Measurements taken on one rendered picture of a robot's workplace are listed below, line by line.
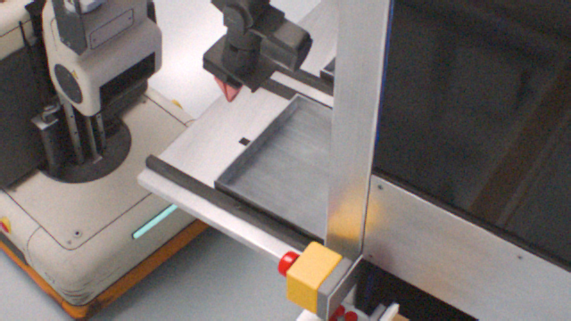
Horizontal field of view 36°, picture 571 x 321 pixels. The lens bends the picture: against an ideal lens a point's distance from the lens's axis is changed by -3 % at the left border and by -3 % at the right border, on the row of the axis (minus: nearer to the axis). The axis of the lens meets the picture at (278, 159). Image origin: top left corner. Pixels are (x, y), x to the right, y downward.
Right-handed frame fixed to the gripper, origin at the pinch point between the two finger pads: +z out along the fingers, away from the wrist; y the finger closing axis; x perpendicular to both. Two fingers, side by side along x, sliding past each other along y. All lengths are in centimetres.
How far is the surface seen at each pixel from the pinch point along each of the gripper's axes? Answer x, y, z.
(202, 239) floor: 35, -17, 112
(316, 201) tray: 1.9, 19.1, 14.6
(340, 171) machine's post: -13.2, 24.8, -17.0
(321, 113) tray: 19.2, 9.4, 15.2
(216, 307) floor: 18, -1, 109
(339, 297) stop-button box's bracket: -19.5, 33.3, 0.5
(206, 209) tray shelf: -9.9, 4.5, 17.9
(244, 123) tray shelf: 10.6, -1.5, 19.2
